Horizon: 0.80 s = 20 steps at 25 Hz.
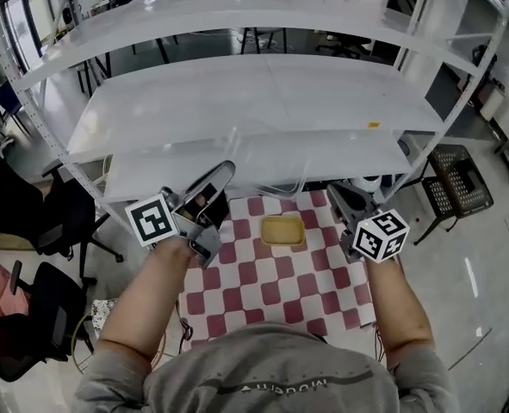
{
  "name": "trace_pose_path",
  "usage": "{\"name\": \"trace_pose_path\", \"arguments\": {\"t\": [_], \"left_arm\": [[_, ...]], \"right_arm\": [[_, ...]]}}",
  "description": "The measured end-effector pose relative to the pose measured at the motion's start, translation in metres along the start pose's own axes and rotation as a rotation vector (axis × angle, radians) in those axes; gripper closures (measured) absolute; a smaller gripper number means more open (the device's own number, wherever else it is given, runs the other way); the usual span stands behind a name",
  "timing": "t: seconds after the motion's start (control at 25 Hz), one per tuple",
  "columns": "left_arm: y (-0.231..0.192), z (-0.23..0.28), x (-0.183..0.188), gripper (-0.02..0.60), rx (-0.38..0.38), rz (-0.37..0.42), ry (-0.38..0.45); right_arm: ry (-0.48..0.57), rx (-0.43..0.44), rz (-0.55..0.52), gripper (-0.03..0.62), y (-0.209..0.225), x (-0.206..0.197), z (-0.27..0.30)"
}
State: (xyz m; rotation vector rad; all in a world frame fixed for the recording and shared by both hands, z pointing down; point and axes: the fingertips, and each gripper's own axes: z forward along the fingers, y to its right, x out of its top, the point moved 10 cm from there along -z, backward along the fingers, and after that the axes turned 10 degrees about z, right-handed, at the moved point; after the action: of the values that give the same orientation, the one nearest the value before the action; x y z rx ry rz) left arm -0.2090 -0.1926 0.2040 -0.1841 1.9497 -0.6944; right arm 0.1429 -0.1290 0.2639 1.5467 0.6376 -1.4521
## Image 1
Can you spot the red white checkered tablecloth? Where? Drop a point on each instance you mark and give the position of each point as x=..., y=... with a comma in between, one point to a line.
x=275, y=286

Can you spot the person's right forearm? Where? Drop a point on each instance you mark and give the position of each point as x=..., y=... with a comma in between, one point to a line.
x=398, y=308

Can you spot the speckled white bag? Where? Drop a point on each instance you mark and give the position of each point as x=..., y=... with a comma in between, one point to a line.
x=103, y=312

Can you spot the black office chair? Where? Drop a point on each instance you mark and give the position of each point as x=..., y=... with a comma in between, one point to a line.
x=34, y=329
x=43, y=213

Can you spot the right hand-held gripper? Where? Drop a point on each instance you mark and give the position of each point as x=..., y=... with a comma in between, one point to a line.
x=381, y=235

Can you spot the yellow rectangular tray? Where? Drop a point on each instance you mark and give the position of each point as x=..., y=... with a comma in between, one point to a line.
x=282, y=230

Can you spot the person's grey shirt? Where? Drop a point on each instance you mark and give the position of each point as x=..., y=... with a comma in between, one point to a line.
x=262, y=372

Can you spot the clear plastic box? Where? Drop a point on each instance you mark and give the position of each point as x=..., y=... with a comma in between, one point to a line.
x=271, y=162

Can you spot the person's left forearm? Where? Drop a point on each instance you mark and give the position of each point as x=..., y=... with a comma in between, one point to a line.
x=150, y=299

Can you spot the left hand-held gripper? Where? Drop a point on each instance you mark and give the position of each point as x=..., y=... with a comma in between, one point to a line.
x=153, y=224

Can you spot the orange sticker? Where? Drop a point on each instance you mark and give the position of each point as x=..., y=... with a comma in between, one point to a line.
x=374, y=124

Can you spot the white round appliance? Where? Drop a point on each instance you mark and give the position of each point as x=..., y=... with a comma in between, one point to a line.
x=368, y=184

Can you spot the pink cushion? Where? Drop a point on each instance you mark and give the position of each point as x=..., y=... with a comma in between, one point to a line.
x=0, y=293

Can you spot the white metal shelf rack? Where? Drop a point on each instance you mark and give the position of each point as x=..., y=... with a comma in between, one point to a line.
x=254, y=93

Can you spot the cardboard box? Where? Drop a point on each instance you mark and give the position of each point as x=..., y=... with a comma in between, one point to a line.
x=493, y=103

